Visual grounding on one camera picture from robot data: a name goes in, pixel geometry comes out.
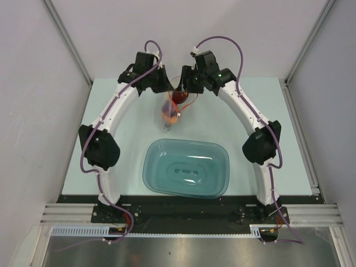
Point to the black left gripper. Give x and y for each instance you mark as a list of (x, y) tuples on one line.
[(162, 87)]

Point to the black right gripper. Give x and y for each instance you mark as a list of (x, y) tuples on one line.
[(187, 73)]

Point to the dark purple fake fruit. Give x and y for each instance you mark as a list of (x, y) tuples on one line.
[(179, 97)]

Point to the clear zip bag orange seal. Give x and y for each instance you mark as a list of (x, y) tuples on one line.
[(171, 112)]

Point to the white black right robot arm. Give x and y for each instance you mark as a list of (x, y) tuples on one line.
[(263, 135)]

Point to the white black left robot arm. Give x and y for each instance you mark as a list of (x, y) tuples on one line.
[(97, 140)]

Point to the teal transparent plastic tub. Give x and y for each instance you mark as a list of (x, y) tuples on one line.
[(186, 168)]

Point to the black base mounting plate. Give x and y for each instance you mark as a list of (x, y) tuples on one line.
[(245, 212)]

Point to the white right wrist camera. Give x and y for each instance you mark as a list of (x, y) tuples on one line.
[(195, 51)]

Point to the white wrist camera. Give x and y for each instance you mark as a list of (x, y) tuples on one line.
[(157, 54), (195, 51)]

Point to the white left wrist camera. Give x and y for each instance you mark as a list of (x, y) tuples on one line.
[(157, 54)]

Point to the aluminium corner rail right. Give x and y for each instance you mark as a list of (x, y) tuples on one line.
[(317, 27)]

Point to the aluminium corner rail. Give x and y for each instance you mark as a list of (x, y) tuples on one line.
[(317, 27), (67, 40)]

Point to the aluminium corner rail left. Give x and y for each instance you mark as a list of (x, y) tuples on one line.
[(67, 40)]

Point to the aluminium front rail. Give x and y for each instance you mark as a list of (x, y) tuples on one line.
[(75, 214)]

